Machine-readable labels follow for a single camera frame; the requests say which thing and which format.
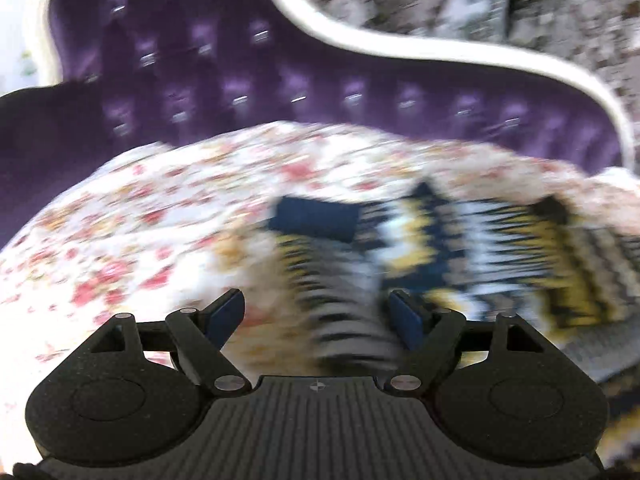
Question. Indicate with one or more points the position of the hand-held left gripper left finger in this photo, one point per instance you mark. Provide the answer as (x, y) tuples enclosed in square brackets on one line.
[(226, 314)]

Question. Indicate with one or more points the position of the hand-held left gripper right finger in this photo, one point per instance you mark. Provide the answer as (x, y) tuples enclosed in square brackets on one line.
[(404, 321)]

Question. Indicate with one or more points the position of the yellow navy patterned knit sweater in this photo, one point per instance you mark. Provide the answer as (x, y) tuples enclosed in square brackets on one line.
[(450, 245)]

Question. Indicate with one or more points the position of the floral bed sheet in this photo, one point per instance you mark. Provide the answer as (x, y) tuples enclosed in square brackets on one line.
[(125, 240)]

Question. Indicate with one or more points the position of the purple tufted headboard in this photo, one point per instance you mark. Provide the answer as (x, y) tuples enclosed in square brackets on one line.
[(300, 60)]

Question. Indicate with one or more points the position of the grey damask curtain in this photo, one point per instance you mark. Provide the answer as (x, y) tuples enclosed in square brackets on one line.
[(550, 5)]

